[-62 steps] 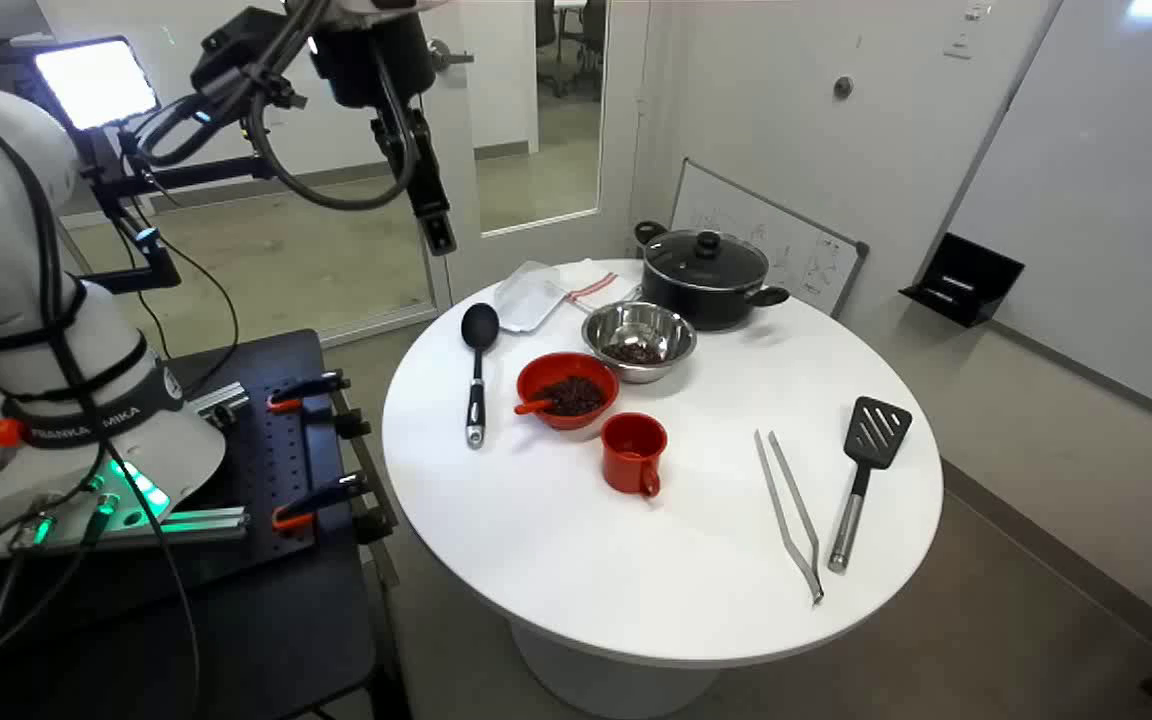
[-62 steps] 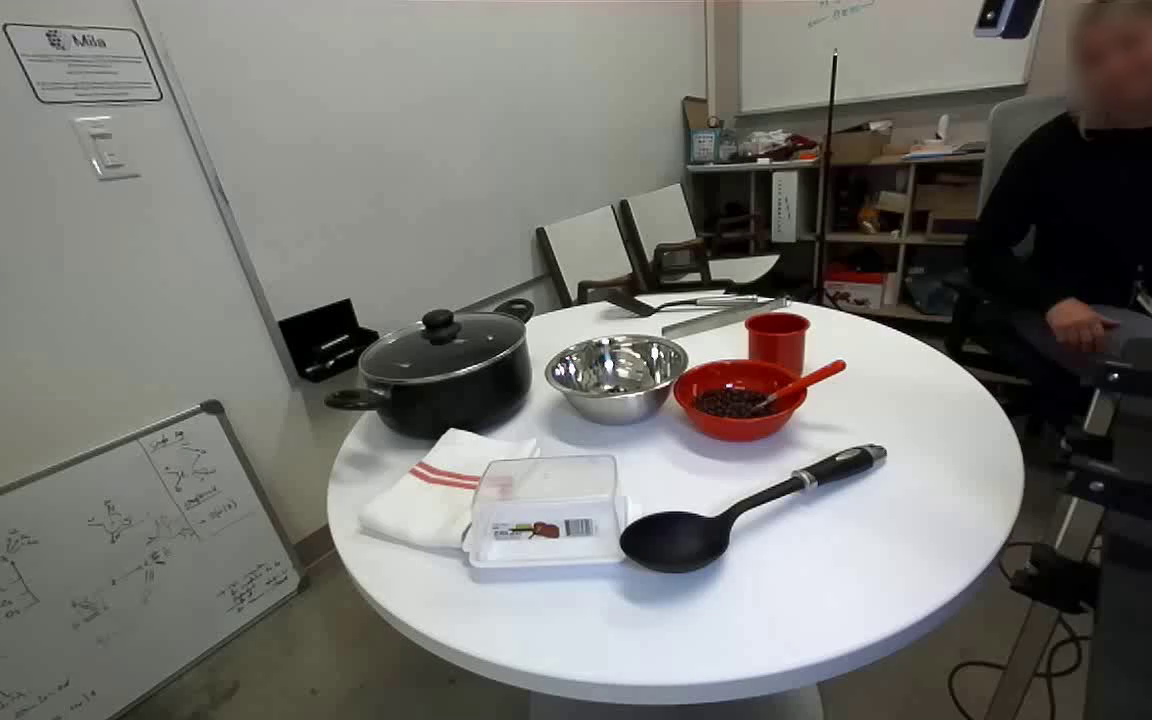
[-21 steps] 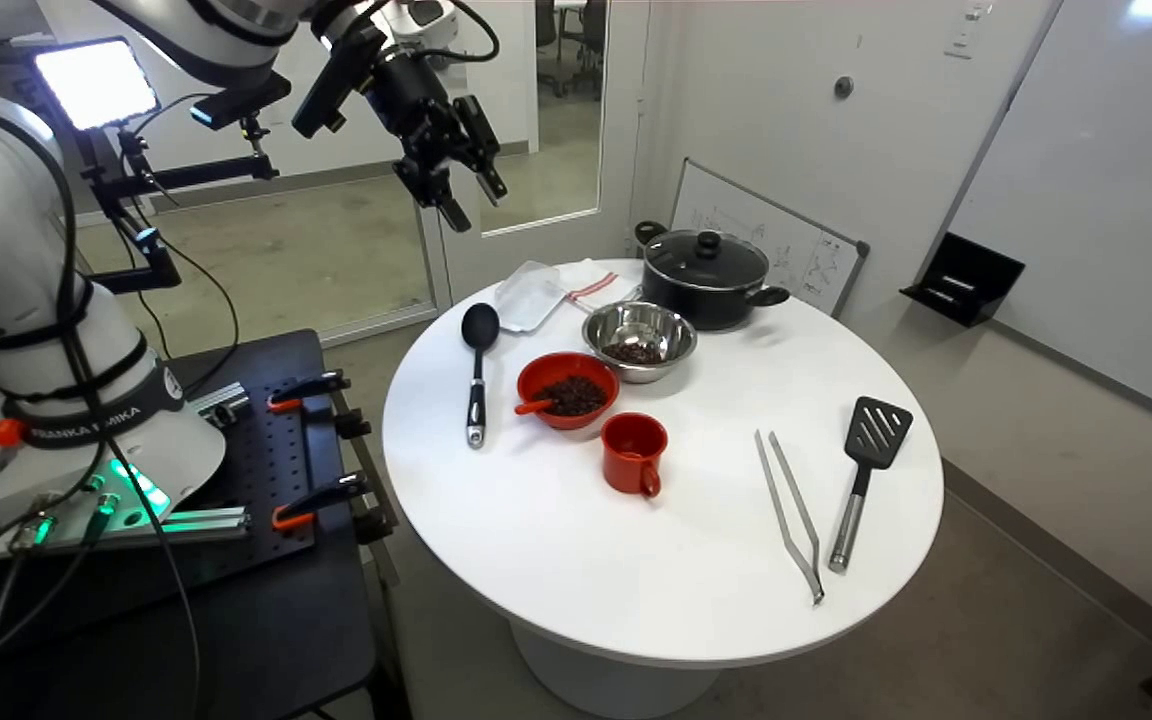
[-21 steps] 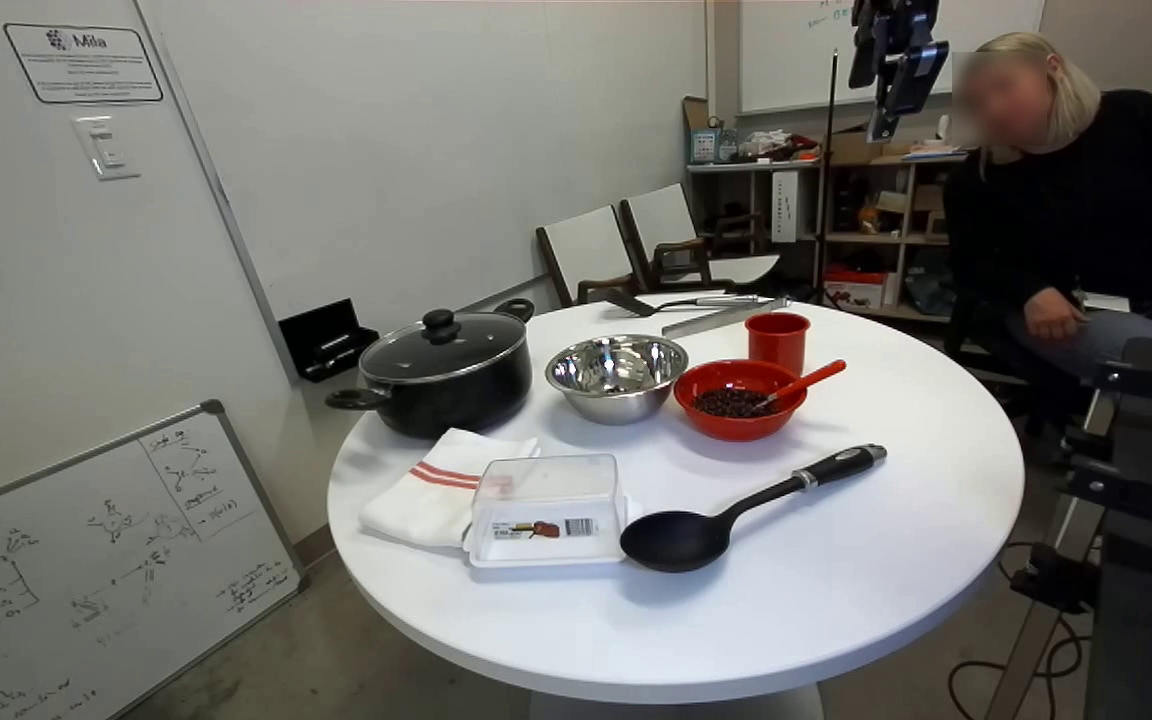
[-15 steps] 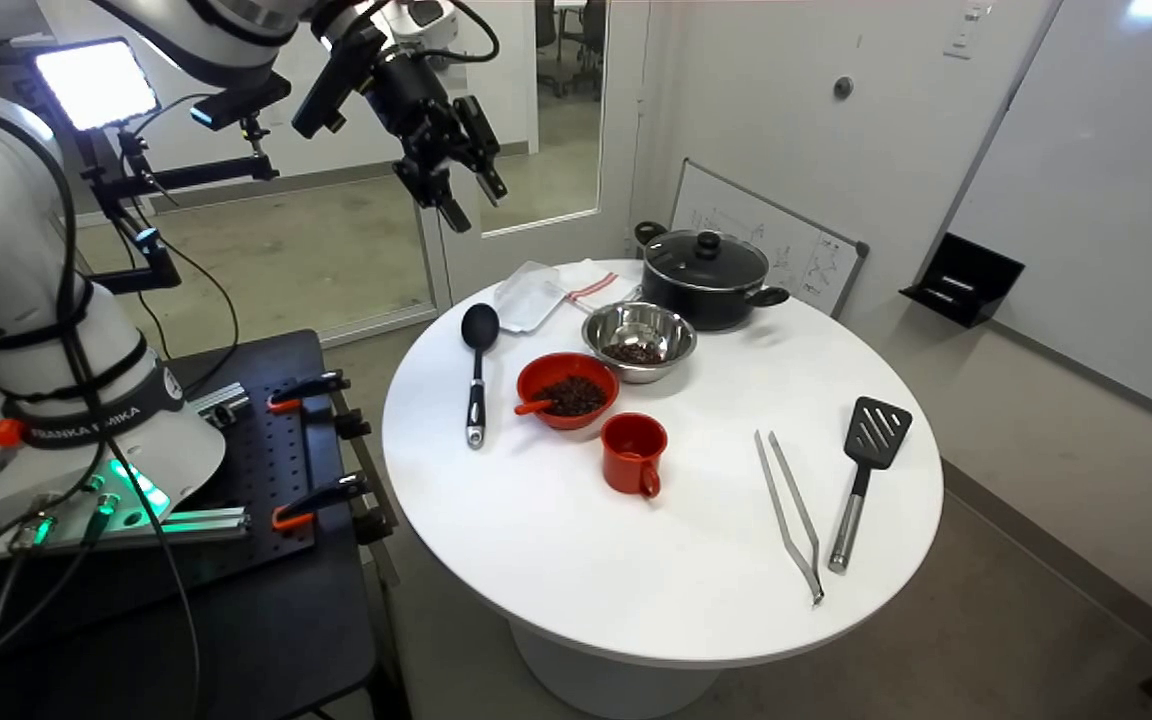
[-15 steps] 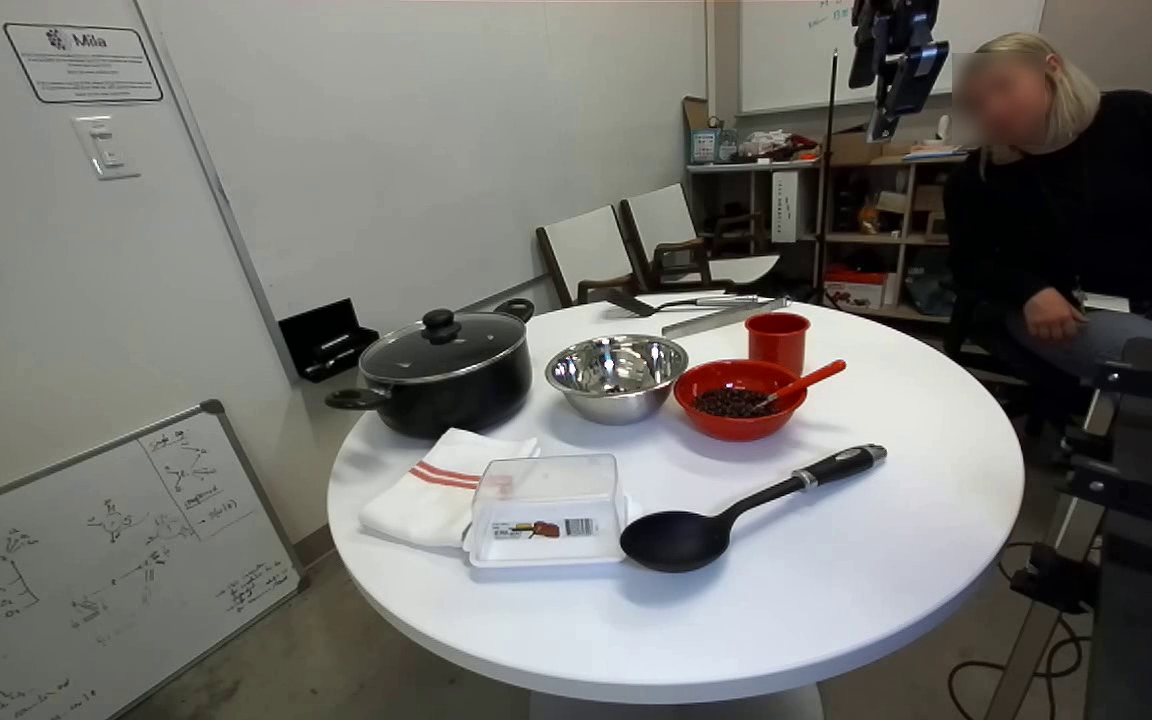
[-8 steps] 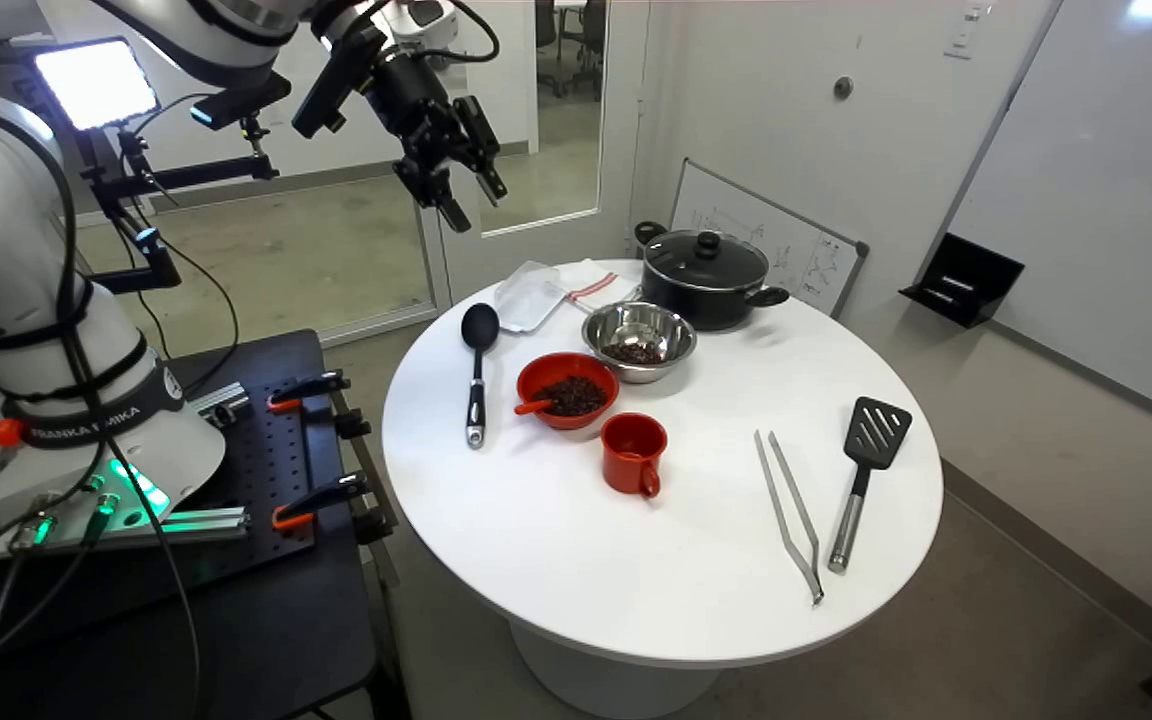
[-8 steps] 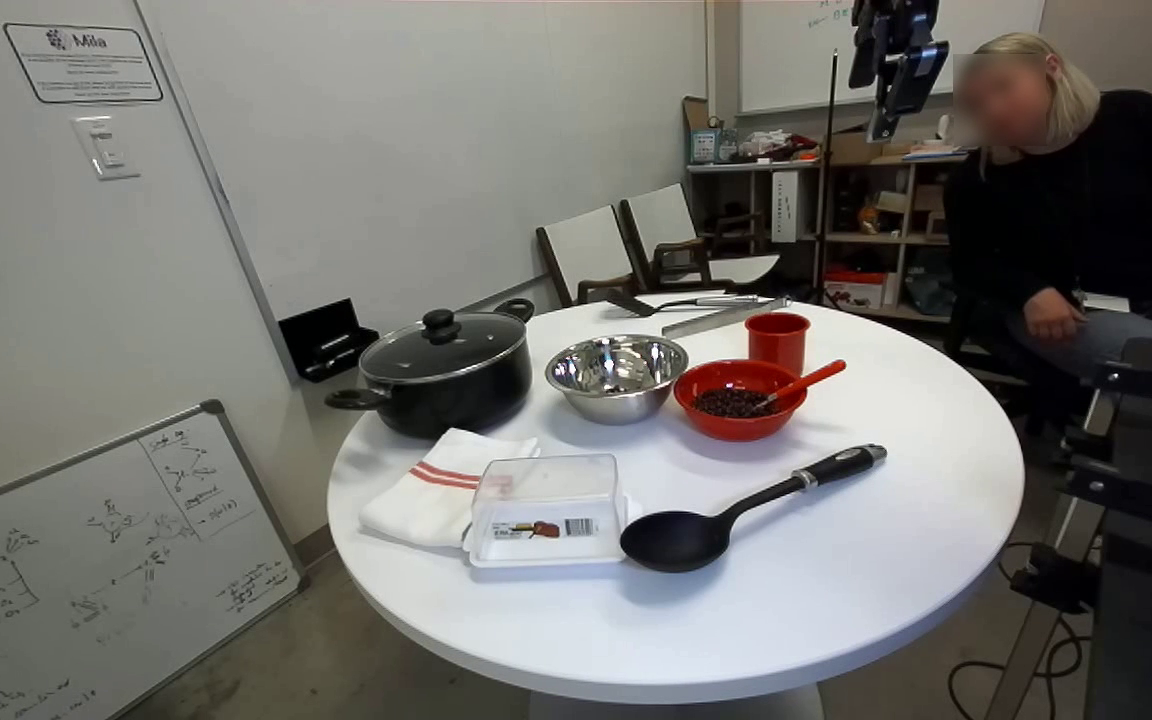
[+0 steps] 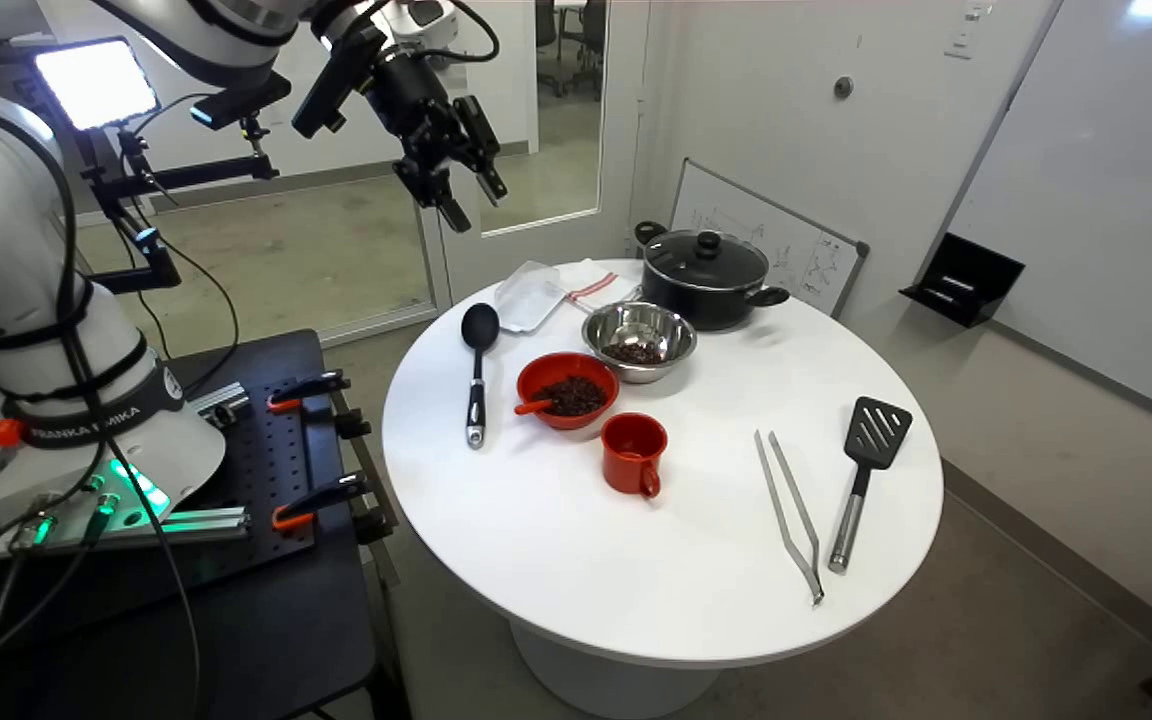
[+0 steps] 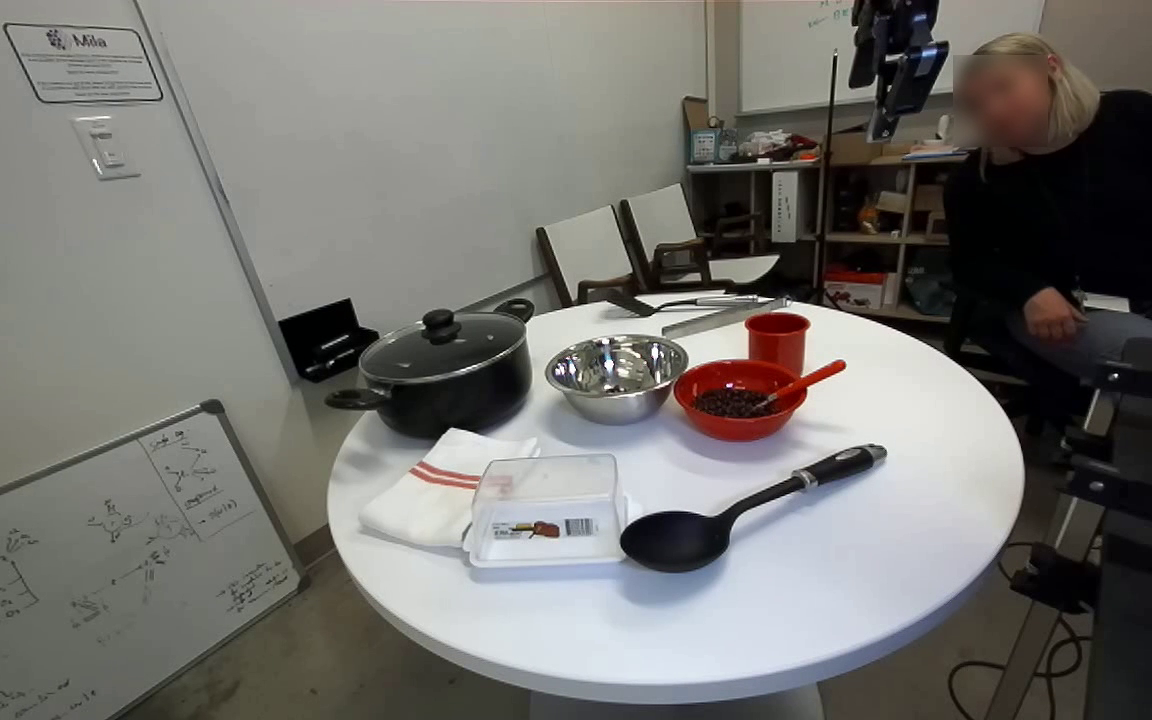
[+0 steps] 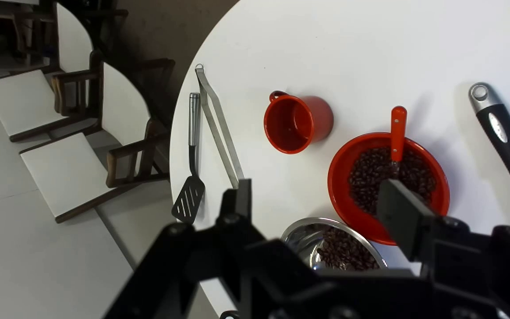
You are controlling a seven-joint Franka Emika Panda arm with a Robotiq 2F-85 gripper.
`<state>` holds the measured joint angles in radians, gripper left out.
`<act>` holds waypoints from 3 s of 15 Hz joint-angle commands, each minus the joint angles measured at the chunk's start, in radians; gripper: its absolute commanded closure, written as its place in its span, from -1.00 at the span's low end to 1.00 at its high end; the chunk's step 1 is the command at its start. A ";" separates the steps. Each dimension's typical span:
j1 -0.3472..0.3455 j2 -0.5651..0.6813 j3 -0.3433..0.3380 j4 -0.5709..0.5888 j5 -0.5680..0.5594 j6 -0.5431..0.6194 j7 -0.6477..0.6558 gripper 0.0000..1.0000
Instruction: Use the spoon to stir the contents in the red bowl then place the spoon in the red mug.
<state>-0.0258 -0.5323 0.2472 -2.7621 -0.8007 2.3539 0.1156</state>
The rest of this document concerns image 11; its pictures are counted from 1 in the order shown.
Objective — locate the steel bowl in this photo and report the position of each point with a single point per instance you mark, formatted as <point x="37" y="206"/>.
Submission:
<point x="301" y="239"/>

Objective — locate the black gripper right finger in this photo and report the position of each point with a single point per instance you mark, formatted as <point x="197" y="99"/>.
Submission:
<point x="405" y="215"/>

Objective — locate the red spoon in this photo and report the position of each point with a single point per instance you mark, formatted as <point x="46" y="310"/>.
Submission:
<point x="397" y="133"/>

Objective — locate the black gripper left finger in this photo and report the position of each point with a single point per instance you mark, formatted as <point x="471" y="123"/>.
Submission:
<point x="239" y="204"/>

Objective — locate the red cup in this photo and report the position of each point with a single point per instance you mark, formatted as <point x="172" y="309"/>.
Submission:
<point x="296" y="121"/>

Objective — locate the folding chair with white seat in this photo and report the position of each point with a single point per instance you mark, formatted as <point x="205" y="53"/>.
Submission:
<point x="65" y="170"/>
<point x="25" y="99"/>

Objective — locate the black serving spoon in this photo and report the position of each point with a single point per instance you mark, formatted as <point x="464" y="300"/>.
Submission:
<point x="505" y="142"/>

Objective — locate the black slotted spatula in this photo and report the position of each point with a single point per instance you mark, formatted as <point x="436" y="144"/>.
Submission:
<point x="188" y="201"/>

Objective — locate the red bowl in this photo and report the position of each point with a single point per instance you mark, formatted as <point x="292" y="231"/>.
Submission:
<point x="340" y="188"/>

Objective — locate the metal tongs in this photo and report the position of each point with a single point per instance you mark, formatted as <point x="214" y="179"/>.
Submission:
<point x="221" y="133"/>

